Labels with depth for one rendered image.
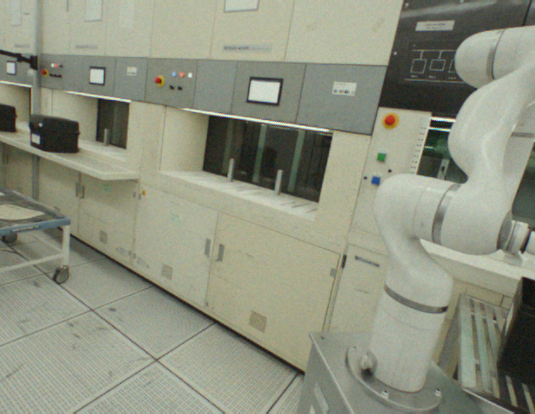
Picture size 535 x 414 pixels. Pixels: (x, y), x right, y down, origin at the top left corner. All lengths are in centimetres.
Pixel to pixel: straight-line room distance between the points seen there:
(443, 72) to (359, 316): 106
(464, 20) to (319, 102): 59
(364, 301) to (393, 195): 93
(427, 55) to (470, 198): 90
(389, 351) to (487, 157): 40
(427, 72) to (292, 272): 105
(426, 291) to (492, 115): 35
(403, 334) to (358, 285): 83
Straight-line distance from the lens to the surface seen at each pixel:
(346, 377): 75
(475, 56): 86
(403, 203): 64
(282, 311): 172
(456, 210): 61
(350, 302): 155
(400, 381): 75
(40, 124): 288
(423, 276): 66
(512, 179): 99
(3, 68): 434
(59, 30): 335
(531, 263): 163
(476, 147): 68
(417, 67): 142
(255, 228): 167
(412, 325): 68
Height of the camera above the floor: 121
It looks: 12 degrees down
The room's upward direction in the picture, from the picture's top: 10 degrees clockwise
